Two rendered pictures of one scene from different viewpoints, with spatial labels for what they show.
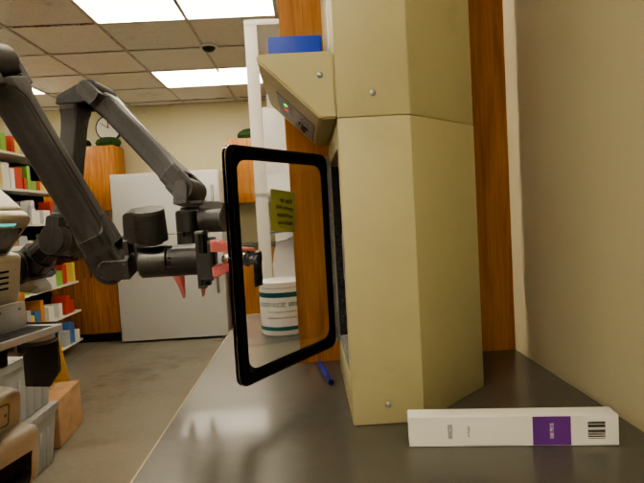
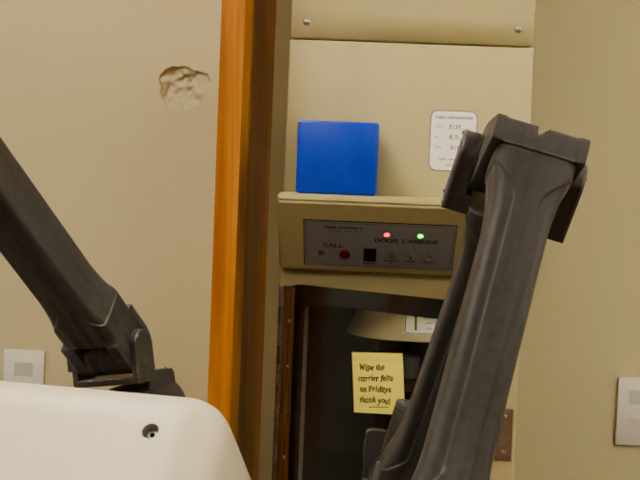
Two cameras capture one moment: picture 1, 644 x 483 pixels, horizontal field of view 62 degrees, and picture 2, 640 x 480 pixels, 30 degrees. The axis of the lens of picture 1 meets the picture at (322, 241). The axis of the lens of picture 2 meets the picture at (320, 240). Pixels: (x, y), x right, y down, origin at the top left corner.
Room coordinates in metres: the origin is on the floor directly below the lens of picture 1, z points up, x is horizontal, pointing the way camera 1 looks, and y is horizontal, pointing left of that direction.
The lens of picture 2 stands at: (0.98, 1.55, 1.53)
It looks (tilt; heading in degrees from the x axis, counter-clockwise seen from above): 3 degrees down; 274
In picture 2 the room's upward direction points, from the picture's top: 2 degrees clockwise
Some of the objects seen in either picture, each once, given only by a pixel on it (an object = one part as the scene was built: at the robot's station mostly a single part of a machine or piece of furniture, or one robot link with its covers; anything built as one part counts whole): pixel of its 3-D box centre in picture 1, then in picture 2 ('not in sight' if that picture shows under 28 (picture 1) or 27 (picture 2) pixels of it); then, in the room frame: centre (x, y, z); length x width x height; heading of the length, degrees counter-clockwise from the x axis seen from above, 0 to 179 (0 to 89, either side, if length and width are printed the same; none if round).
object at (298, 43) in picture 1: (296, 67); (338, 158); (1.05, 0.03, 1.56); 0.10 x 0.10 x 0.09; 2
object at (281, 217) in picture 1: (286, 258); (376, 452); (0.99, 0.07, 1.19); 0.30 x 0.01 x 0.40; 147
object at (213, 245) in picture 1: (229, 258); not in sight; (0.97, 0.17, 1.20); 0.09 x 0.07 x 0.07; 92
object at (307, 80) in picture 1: (298, 107); (404, 236); (0.96, 0.03, 1.46); 0.32 x 0.11 x 0.10; 2
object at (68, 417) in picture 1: (45, 414); not in sight; (3.19, 1.74, 0.14); 0.41 x 0.32 x 0.28; 8
